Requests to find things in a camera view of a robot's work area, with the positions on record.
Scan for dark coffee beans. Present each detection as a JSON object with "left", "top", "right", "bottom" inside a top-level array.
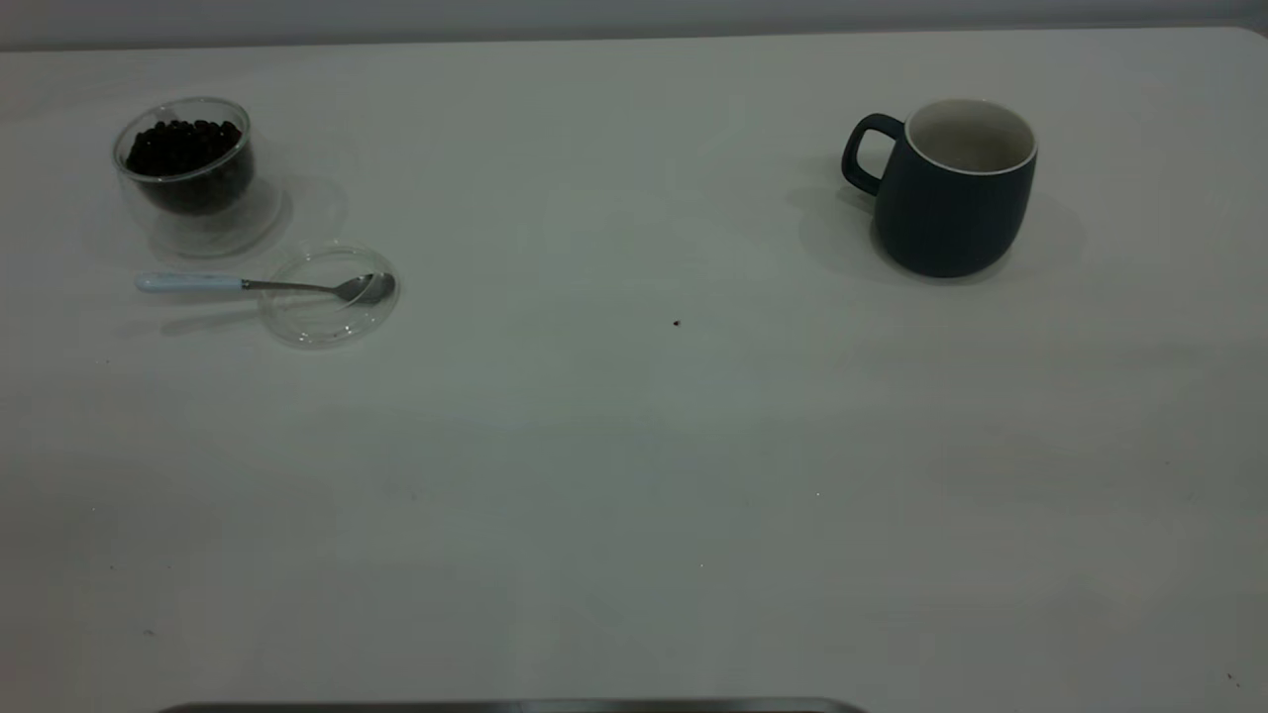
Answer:
[{"left": 126, "top": 120, "right": 255, "bottom": 215}]

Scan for clear double-wall glass cup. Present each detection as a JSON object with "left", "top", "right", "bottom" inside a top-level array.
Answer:
[{"left": 112, "top": 96, "right": 283, "bottom": 258}]

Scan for dark blue ceramic mug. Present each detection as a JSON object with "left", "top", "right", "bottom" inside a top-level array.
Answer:
[{"left": 841, "top": 98, "right": 1038, "bottom": 279}]

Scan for clear round glass lid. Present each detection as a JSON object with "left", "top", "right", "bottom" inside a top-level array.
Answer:
[{"left": 260, "top": 243, "right": 401, "bottom": 350}]

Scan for metal spoon with white handle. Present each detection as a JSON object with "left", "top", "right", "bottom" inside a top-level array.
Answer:
[{"left": 136, "top": 272, "right": 396, "bottom": 305}]

